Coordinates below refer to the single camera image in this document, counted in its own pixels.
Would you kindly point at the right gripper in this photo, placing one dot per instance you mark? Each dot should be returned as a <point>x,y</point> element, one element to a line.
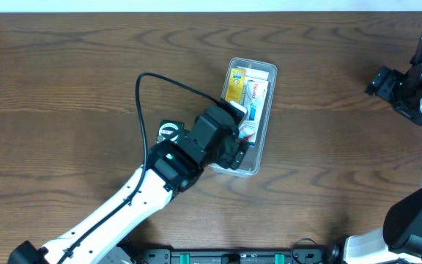
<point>378,81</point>

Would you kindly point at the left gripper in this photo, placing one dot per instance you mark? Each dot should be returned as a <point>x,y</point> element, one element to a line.
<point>236,153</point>

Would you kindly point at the red Panadol Actifast box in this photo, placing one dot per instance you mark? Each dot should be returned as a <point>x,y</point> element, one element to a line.
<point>249,130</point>

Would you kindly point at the green Zam-Buk tin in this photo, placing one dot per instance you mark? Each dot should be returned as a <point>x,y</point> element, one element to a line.
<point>169,130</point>

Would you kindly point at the yellow medicine box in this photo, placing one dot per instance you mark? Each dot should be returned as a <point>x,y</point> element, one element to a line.
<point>236,85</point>

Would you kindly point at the white Panadol box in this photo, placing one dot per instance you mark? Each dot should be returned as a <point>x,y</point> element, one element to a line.
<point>255,96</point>

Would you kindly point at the blue fever patch box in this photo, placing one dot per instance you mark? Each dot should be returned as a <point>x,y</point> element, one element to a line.
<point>257,74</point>

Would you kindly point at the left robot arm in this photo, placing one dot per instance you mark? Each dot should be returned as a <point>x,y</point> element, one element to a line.
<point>172,166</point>

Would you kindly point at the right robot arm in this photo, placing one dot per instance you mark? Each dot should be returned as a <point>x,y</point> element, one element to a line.
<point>399,240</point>

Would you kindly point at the clear plastic container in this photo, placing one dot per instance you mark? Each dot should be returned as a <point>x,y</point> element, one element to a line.
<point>252,160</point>

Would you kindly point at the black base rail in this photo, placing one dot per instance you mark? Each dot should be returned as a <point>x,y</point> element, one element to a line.
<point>308,255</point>

